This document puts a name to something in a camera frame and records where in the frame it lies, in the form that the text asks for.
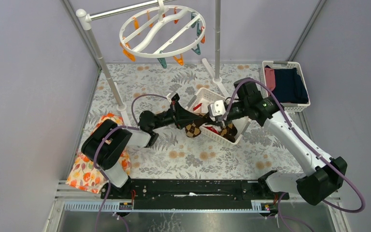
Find orange clip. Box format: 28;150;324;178
173;54;185;66
120;43;136;62

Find floral grey tablecloth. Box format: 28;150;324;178
66;62;314;181

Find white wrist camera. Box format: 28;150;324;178
166;91;177;102
208;100;226;122

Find white perforated sock basket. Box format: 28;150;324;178
185;88;251;147

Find brown argyle sock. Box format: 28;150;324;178
185;118;201;138
218;123;238;143

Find teal front clip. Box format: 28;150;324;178
158;58;167;69

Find pink garment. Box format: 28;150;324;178
264;66;276;91

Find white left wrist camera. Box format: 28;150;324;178
166;91;177;102

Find white rack right foot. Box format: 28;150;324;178
201;58;230;98

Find white round clip hanger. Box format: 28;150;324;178
118;0;206;58

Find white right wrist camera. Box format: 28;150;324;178
208;100;226;122

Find teal clip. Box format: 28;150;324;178
158;58;167;69
191;44;201;55

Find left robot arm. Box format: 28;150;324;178
81;94;201;199

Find floral orange cloth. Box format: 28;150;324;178
66;113;131;194

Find teal right clip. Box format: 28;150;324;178
191;44;201;55

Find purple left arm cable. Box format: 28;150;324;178
92;93;174;232

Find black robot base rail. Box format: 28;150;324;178
100;179;282;210

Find grey left rack pole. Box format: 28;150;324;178
75;9;127;111

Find navy garment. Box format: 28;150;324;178
272;68;309;104

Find red snowflake sock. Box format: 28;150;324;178
193;103;220;134

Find grey horizontal rack bar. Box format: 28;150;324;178
86;0;158;22

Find white basket with clothes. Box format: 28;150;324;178
260;60;311;112

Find orange front left clip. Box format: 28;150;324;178
120;43;136;62

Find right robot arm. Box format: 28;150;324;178
206;78;347;205

